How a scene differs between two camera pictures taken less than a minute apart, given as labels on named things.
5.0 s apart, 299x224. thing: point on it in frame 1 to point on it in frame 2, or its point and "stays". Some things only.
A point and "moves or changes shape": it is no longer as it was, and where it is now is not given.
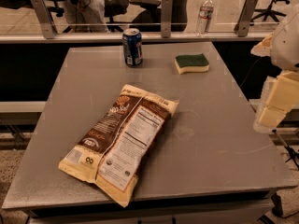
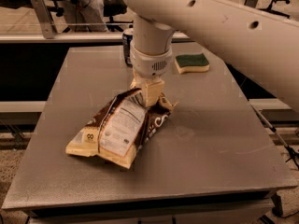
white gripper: (287, 49) to (150, 63)
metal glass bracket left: (49, 28) stays
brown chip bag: (109, 149) moves or changes shape
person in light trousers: (87, 13) stays
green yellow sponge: (188, 63) stays
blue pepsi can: (132, 43) stays
